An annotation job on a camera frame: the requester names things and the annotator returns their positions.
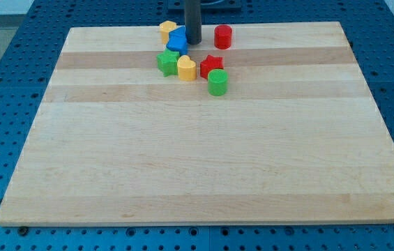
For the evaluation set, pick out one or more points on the yellow heart block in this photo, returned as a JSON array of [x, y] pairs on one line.
[[187, 68]]

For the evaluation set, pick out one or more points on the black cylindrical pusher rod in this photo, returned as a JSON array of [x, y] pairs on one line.
[[193, 21]]

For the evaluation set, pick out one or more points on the green cylinder block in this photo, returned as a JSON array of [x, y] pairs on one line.
[[217, 82]]

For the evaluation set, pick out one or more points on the blue triangle block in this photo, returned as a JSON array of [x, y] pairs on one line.
[[179, 32]]

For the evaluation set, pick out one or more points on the red cylinder block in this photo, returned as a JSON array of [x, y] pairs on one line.
[[223, 37]]

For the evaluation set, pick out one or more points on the yellow hexagon block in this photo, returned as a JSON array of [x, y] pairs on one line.
[[165, 28]]

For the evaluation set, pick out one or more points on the wooden board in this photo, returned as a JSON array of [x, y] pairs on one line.
[[296, 140]]

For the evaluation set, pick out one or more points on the blue cube block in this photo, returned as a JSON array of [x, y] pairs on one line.
[[178, 44]]

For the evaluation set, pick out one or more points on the green star block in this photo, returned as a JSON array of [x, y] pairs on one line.
[[167, 62]]

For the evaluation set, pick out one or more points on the red star block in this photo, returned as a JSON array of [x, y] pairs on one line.
[[210, 63]]

